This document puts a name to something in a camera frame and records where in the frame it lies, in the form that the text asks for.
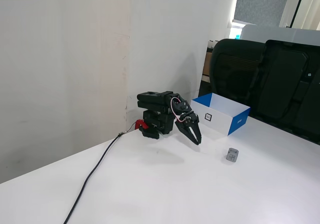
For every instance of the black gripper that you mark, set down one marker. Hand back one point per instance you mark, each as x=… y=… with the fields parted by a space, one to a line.
x=188 y=125

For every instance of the small gray block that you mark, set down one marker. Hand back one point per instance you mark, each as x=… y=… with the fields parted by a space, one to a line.
x=232 y=156

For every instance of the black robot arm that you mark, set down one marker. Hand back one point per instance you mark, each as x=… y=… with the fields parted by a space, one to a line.
x=152 y=101

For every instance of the blue and white cardboard box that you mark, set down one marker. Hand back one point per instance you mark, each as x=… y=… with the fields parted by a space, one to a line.
x=220 y=119

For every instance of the red and black table clamp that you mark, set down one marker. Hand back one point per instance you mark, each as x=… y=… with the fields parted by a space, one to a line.
x=150 y=133

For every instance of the black mesh office chair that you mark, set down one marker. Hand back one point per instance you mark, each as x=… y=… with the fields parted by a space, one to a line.
x=232 y=66

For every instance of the black plastic chair back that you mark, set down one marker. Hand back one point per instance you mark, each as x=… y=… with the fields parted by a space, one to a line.
x=287 y=84

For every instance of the grey window blind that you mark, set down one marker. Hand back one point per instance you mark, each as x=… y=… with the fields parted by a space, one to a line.
x=260 y=4

